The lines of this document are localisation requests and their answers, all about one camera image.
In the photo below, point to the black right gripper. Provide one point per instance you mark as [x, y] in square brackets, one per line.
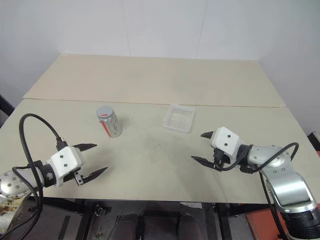
[221, 158]

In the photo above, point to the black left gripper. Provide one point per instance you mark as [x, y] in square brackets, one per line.
[79, 178]

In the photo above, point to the silver can with red stripe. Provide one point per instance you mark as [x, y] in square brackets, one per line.
[112, 126]

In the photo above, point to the clear plastic container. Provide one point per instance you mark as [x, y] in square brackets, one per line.
[179, 119]

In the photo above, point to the small metal latch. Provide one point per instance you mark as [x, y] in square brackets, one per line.
[99, 210]

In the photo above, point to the white paper label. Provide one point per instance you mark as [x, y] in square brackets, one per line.
[193, 204]

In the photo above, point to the dark rounded shape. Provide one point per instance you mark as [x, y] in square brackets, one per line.
[188, 227]
[130, 227]

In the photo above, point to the orange sheet on floor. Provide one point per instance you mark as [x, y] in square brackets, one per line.
[262, 222]

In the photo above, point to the black bar beside table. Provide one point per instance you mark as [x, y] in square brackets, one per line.
[5, 110]

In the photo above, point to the black and red object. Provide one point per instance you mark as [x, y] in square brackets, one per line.
[315, 141]

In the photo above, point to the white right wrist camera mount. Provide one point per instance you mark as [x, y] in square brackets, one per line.
[225, 140]

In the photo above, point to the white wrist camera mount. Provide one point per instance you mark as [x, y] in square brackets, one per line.
[225, 140]
[66, 160]

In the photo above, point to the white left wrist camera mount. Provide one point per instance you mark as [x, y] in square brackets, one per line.
[66, 160]

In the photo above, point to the black table frame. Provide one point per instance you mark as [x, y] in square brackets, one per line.
[82, 220]

